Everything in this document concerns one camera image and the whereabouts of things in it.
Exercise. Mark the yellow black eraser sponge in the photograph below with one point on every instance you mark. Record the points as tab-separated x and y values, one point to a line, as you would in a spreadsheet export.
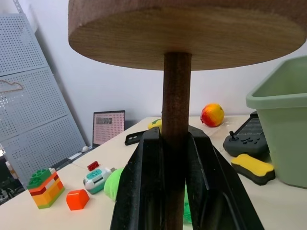
253	169

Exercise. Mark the green ribbed toy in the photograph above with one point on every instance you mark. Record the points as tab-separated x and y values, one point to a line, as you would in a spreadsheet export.
112	184

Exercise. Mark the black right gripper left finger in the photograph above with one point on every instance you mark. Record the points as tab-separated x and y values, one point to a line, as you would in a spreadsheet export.
138	191

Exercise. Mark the black game controller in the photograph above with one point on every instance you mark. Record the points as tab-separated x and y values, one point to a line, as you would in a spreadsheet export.
247	141

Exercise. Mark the stacked colourful toy bricks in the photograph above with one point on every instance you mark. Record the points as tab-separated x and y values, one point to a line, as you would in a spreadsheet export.
45	189

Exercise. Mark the orange toy block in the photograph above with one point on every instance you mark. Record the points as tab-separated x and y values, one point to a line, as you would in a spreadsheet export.
77	199

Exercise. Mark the yellow toy fruit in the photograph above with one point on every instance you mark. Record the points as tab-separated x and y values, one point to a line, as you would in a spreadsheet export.
155	124

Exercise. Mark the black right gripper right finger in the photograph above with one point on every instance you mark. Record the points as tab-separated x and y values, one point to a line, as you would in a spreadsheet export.
216	187

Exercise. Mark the dark wooden pole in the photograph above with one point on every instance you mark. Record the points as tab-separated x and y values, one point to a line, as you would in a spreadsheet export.
174	134

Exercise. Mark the round wooden base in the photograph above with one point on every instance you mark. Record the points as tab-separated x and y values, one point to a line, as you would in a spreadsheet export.
182	36

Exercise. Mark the grey perforated metal panel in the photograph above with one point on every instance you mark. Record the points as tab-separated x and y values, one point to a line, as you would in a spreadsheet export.
31	100

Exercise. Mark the small red toy brick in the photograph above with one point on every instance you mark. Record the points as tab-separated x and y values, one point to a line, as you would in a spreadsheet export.
93	165

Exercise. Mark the pink pegboard with black frame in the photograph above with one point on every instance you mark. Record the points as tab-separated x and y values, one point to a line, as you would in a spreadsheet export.
108	129

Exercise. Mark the white teal toy camera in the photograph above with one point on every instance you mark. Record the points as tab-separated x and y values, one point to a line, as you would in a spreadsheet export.
96	180

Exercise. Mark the green plastic bin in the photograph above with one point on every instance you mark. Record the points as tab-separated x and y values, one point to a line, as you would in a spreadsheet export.
283	124

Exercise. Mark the red yellow apple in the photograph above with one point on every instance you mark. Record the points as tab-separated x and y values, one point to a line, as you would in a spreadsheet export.
213	115

